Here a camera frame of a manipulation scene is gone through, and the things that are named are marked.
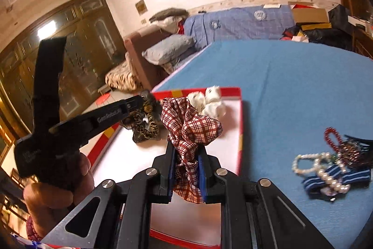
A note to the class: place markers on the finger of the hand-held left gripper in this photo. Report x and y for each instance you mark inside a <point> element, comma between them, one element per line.
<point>132,107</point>

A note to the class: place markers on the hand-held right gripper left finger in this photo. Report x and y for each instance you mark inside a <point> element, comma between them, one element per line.
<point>172,179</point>

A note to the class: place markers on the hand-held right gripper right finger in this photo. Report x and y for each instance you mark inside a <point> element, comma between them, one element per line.
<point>201,189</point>

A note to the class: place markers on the leopard print scrunchie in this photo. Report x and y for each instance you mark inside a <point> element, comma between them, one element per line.
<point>145,132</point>

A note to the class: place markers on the red plaid scrunchie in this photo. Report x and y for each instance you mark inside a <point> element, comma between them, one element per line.
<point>189,126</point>

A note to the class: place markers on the red white box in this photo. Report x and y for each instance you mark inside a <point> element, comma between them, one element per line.
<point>227,132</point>

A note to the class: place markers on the blue striped bow hair clip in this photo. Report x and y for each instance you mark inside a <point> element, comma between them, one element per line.
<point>311,183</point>

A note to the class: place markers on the brown beaded hair clip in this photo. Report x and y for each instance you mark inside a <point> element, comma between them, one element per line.
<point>351,151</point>

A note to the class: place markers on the person's left hand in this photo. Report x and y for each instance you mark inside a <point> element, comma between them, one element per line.
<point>49,202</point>

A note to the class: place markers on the red plastic stool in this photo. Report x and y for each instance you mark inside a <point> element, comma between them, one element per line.
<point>103,99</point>

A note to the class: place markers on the brown cream patterned blanket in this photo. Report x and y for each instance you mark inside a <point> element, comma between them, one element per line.
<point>122,77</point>

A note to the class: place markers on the brown sofa chair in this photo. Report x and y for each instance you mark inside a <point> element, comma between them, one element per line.
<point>140,62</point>

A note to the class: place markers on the grey blue pillow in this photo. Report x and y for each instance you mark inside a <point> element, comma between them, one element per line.
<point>169,47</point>

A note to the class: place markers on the white dotted scrunchie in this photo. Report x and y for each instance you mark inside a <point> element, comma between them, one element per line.
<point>212,109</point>

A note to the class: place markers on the wooden wardrobe with glass doors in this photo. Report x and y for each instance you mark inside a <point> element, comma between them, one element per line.
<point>87,33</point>

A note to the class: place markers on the white crumpled cloth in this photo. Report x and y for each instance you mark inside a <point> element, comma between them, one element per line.
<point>172,25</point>

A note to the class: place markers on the red white blue cloth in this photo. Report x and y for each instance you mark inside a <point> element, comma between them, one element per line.
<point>32,244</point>

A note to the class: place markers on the grey folded cloth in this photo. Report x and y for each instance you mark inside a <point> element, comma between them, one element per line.
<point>169,14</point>

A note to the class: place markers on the blue bed cover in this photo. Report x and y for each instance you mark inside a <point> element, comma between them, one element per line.
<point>291,91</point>

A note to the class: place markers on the blue plaid cover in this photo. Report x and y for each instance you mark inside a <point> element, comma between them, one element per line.
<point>239,24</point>

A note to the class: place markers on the white envelope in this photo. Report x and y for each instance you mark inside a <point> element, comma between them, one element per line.
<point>272,6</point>

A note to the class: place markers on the black plastic bag pile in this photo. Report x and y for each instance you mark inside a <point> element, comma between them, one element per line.
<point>329,37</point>

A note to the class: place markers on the flat yellow brown box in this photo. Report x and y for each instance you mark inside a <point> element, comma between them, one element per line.
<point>316,26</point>

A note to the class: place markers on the cardboard box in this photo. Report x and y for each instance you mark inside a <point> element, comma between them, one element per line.
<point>310,15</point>

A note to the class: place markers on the wooden side cabinet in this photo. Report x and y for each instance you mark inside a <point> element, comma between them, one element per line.
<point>364,42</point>

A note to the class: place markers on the small yellow wall plaque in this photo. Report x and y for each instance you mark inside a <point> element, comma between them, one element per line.
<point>140,7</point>

